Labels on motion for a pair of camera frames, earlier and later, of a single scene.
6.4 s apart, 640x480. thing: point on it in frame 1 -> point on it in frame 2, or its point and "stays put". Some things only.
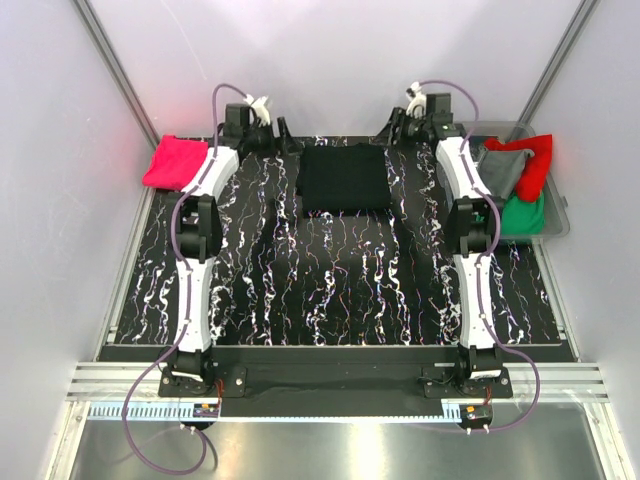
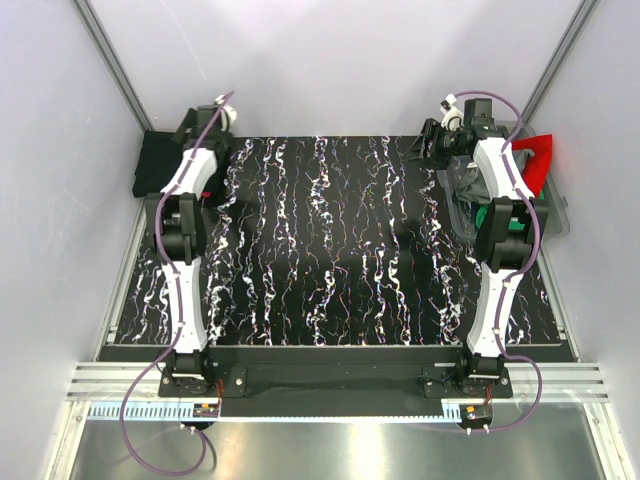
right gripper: (385, 137) -> (430, 131)
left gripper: (285, 144) -> (191, 123)
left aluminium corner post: (125, 87) stays put
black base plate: (336, 382) stays put
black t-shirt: (343, 179) -> (158, 158)
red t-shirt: (535, 171) stays put
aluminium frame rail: (556, 382) stays put
